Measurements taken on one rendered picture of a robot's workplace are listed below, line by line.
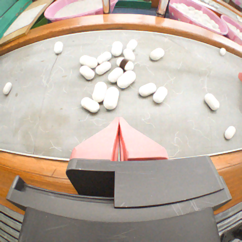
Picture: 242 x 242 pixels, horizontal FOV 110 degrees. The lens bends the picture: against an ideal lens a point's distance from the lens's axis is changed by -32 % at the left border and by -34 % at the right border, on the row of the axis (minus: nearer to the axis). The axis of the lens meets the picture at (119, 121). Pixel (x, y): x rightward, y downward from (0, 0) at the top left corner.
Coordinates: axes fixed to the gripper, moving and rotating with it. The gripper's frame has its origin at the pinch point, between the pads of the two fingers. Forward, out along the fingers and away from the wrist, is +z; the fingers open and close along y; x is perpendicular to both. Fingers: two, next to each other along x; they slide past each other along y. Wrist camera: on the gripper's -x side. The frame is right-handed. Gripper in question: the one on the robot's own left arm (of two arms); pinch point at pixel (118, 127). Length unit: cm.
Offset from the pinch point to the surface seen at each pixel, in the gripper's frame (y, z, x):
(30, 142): 16.3, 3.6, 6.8
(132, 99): -2.2, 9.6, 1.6
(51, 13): 26, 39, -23
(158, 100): -6.3, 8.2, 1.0
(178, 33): -15.6, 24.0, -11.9
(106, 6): 3.2, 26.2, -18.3
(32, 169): 14.0, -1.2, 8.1
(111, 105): 1.2, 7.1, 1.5
